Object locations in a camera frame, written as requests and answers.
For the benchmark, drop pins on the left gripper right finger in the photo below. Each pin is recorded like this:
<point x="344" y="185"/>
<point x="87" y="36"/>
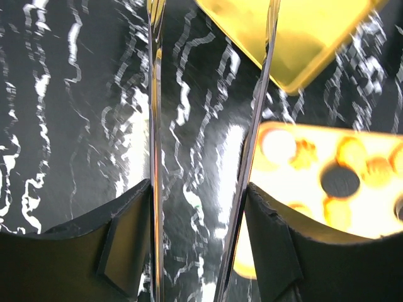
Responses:
<point x="299" y="259"/>

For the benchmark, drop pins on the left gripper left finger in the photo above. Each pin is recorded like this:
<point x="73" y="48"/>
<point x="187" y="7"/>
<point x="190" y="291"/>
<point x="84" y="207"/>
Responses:
<point x="98" y="256"/>

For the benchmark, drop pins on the orange swirl cookie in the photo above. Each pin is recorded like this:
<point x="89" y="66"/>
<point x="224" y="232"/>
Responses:
<point x="378" y="172"/>
<point x="305" y="156"/>

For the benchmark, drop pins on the yellow pineapple cookie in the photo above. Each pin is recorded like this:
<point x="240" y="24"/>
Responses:
<point x="337" y="213"/>
<point x="351" y="153"/>

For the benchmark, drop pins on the metal tongs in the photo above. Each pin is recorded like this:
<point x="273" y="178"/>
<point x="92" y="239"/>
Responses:
<point x="207" y="95"/>

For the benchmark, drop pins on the black sandwich cookie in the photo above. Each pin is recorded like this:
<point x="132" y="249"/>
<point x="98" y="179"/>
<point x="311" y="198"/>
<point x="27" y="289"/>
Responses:
<point x="340" y="182"/>

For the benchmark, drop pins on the round tan biscuit left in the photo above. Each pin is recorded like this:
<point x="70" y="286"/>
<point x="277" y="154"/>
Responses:
<point x="301" y="208"/>

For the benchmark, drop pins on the round tan biscuit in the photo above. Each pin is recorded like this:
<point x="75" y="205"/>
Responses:
<point x="396" y="159"/>
<point x="301" y="208"/>

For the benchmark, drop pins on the yellow plastic tray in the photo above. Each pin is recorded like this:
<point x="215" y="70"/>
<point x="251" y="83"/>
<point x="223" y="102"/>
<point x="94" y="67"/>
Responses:
<point x="375" y="211"/>

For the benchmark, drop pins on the pink cookie left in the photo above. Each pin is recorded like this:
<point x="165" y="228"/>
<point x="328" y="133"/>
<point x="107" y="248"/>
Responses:
<point x="278" y="146"/>

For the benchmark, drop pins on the round tan biscuit top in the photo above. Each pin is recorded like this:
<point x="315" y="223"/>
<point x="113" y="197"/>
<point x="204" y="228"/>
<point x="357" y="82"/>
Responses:
<point x="396" y="159"/>

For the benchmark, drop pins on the gold tin lid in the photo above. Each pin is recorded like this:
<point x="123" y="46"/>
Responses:
<point x="307" y="36"/>

